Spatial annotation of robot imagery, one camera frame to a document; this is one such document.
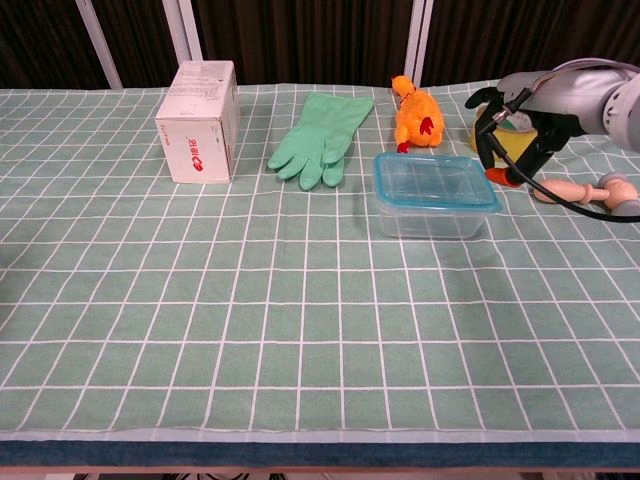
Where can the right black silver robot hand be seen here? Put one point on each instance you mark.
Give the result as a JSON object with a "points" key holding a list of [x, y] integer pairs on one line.
{"points": [[565, 100]]}

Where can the blue translucent plastic lid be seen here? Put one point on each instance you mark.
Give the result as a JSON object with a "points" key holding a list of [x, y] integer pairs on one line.
{"points": [[430, 180]]}

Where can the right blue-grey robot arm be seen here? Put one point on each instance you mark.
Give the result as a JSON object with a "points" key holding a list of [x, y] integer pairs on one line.
{"points": [[627, 110]]}

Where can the clear plastic container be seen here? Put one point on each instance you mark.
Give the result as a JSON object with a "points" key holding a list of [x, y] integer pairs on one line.
{"points": [[425, 222]]}

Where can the white cardboard box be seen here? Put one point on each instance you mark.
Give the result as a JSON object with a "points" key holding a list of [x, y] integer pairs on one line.
{"points": [[200, 150]]}

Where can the yellow packing tape roll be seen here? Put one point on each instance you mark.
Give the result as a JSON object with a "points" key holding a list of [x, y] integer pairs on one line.
{"points": [[517, 142]]}

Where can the small wooden toy hammer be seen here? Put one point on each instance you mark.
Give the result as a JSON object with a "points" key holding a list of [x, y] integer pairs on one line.
{"points": [[570, 192]]}

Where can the orange rubber chicken toy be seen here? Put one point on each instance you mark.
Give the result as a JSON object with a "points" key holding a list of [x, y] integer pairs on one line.
{"points": [[417, 120]]}

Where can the green rubber glove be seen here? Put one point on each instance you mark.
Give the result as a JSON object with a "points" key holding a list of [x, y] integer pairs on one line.
{"points": [[320, 130]]}

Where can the black pleated curtain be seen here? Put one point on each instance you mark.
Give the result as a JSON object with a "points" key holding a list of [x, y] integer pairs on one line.
{"points": [[300, 40]]}

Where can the green checked tablecloth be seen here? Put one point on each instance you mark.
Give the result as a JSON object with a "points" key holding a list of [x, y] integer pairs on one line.
{"points": [[200, 300]]}

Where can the dark blue under cloth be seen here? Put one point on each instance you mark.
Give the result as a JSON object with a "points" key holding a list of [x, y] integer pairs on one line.
{"points": [[300, 454]]}

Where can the white metal frame post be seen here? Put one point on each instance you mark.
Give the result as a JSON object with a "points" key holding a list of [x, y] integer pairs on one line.
{"points": [[414, 45], [99, 45], [190, 25]]}

